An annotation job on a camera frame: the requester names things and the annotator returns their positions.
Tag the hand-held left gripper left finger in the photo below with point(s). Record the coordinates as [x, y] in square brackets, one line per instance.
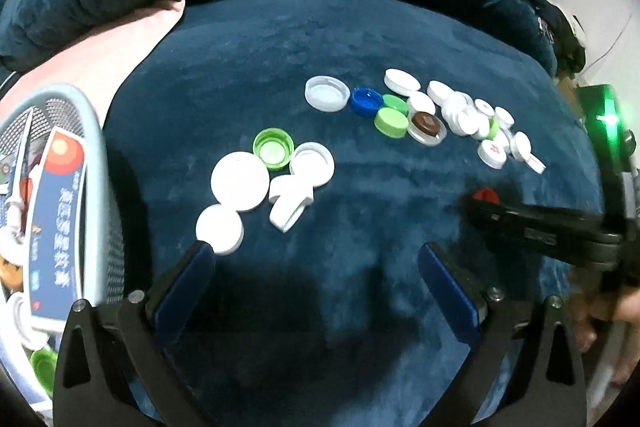
[192, 274]

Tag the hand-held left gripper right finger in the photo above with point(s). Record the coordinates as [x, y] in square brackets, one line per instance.
[442, 279]

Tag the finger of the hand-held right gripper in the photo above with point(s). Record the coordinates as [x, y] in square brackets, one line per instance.
[540, 232]

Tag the round white jar lid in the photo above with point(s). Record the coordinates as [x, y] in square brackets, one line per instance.
[220, 229]

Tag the red bottle cap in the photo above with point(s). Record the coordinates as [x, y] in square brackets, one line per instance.
[485, 195]

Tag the light blue mesh basket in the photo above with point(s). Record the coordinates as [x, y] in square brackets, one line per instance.
[95, 187]

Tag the translucent grey bottle cap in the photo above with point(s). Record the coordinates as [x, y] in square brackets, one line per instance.
[327, 94]

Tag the person's right hand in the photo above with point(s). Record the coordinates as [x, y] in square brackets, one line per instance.
[585, 317]

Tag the wide white jar lid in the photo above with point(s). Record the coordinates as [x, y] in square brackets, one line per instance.
[240, 181]

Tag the pile of small white caps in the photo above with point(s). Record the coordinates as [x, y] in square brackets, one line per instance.
[492, 132]

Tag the tilted white bottle cap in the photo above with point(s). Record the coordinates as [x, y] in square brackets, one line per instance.
[290, 188]
[286, 213]

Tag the blue box with red circle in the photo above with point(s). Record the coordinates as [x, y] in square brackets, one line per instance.
[55, 222]

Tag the open green bottle cap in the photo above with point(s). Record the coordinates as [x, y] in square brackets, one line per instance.
[272, 149]

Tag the brown cap in clear lid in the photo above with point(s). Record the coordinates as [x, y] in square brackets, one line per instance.
[426, 127]

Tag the open white bottle cap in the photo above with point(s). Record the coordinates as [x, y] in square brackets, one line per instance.
[311, 165]

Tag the medium white cap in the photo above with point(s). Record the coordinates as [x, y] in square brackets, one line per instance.
[421, 103]
[442, 92]

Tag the green cap in basket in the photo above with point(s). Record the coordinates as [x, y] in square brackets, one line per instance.
[42, 366]

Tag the white cap in basket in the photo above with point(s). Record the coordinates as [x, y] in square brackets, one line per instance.
[20, 322]

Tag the blue bottle cap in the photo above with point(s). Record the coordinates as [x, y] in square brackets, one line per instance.
[366, 101]

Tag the white tube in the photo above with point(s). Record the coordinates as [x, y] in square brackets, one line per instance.
[17, 187]

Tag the large flat white cap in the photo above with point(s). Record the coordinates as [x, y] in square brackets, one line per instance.
[401, 82]

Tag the pink pillow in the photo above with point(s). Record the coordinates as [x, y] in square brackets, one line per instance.
[90, 57]

